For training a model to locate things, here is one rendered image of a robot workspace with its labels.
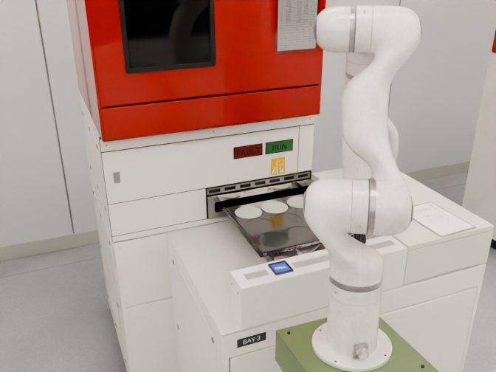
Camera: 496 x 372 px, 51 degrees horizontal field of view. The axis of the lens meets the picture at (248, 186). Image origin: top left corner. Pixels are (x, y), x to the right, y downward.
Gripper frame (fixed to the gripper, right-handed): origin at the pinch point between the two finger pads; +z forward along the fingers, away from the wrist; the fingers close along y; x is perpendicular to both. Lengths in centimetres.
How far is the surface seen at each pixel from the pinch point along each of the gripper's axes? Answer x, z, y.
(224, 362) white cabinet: -46, 29, -2
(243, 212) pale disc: -19, 0, -49
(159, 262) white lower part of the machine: -50, 18, -63
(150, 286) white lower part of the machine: -54, 28, -65
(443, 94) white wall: 215, -15, -208
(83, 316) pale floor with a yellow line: -80, 71, -148
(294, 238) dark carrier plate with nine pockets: -10.0, 5.7, -25.0
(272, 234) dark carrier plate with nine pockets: -15.5, 4.5, -30.4
